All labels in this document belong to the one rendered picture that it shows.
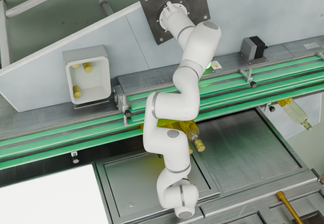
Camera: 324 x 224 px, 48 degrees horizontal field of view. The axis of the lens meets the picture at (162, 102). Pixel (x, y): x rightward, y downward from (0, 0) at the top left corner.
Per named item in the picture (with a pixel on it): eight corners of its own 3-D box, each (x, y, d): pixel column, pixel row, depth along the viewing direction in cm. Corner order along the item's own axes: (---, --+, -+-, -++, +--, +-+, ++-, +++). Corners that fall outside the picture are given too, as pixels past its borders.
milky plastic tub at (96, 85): (69, 93, 162) (72, 105, 156) (61, 51, 147) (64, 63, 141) (106, 85, 167) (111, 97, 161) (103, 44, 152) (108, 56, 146)
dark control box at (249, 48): (239, 51, 184) (248, 60, 178) (243, 37, 178) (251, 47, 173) (253, 48, 186) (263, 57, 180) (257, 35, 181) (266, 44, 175)
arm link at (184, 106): (166, 64, 120) (151, 86, 109) (206, 67, 115) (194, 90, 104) (170, 99, 127) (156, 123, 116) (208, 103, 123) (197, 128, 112)
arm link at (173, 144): (198, 139, 127) (159, 133, 132) (194, 89, 114) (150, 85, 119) (186, 173, 114) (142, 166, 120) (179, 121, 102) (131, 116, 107)
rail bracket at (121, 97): (117, 114, 163) (125, 133, 155) (115, 86, 152) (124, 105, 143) (124, 112, 164) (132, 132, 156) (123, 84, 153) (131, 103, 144)
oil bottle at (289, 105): (275, 100, 201) (303, 133, 183) (276, 93, 197) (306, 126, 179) (283, 98, 202) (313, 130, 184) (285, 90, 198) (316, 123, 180)
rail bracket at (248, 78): (236, 71, 174) (250, 89, 165) (238, 59, 169) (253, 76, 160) (243, 70, 175) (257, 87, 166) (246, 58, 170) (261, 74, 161)
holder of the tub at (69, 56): (71, 100, 166) (74, 112, 161) (61, 51, 147) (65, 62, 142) (107, 93, 171) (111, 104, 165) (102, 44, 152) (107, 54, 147)
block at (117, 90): (113, 101, 167) (117, 111, 162) (112, 85, 160) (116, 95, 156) (121, 99, 168) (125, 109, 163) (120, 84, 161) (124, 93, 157)
